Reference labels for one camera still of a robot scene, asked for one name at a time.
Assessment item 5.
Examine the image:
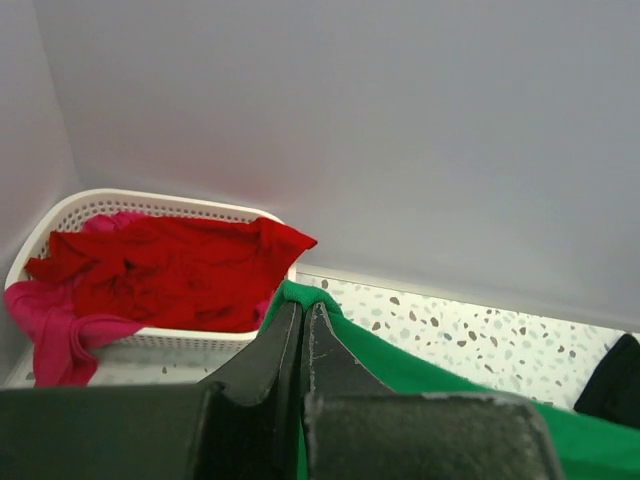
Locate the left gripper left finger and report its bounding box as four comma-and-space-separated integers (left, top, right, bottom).
1, 302, 303, 479

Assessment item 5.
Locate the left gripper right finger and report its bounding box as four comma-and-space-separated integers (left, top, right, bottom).
302, 303, 565, 479

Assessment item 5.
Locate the green t-shirt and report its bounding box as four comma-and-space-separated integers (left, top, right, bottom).
258, 280, 639, 479

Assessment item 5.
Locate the red t-shirt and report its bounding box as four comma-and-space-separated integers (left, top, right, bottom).
26, 212, 317, 333

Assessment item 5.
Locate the pink t-shirt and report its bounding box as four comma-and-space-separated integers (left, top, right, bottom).
3, 212, 274, 389

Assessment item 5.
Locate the folded black t-shirt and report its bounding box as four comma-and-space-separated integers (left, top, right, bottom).
574, 334, 639, 429

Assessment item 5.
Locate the white perforated laundry basket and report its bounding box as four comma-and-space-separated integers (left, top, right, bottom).
5, 189, 315, 353

